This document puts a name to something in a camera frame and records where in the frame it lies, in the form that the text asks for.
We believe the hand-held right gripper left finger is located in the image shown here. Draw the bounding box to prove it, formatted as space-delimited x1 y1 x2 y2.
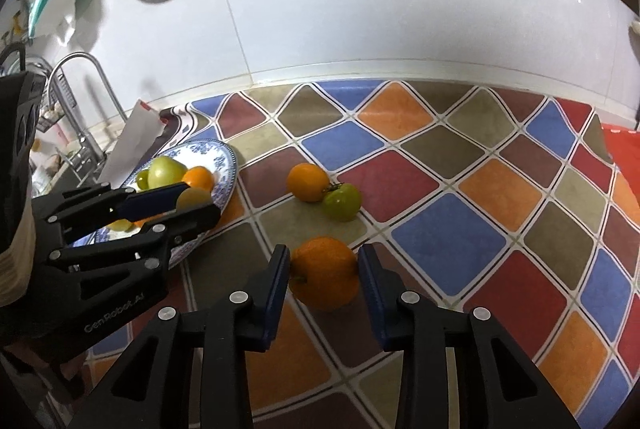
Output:
67 244 292 429

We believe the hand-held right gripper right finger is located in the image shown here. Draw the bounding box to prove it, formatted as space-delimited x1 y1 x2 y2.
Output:
357 243 581 429

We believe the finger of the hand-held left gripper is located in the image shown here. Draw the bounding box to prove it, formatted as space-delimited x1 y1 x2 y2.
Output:
47 203 222 292
31 182 191 230

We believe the blue-rimmed white plate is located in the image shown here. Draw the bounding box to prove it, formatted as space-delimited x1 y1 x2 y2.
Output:
75 138 238 270

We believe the black wire faucet basket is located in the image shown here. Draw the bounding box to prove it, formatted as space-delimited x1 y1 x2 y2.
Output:
37 74 71 130

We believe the large green tomato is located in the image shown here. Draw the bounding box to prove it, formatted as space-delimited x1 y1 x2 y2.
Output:
147 156 188 189

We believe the small yellowish tomato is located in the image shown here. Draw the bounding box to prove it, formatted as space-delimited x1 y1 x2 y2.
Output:
178 186 212 210

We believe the small green stemmed tomato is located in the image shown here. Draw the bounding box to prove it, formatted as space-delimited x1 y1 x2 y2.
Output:
321 183 362 223

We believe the red-orange mat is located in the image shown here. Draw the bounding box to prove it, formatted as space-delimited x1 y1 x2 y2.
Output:
597 122 640 190

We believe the thin chrome gooseneck faucet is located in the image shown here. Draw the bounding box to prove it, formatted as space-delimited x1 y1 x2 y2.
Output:
47 52 128 124

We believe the colourful checkered mat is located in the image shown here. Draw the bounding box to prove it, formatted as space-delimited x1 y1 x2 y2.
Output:
82 79 640 429

